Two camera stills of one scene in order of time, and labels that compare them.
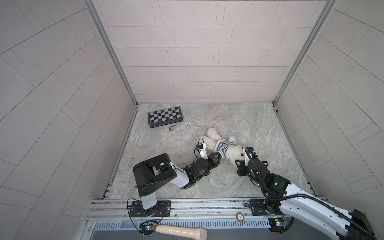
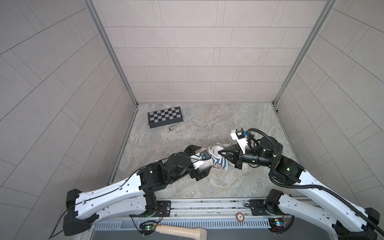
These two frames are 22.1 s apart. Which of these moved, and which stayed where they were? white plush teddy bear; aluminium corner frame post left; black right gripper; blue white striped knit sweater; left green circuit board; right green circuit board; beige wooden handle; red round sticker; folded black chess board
Moved: blue white striped knit sweater; black right gripper; white plush teddy bear
Stayed: right green circuit board; red round sticker; beige wooden handle; left green circuit board; folded black chess board; aluminium corner frame post left
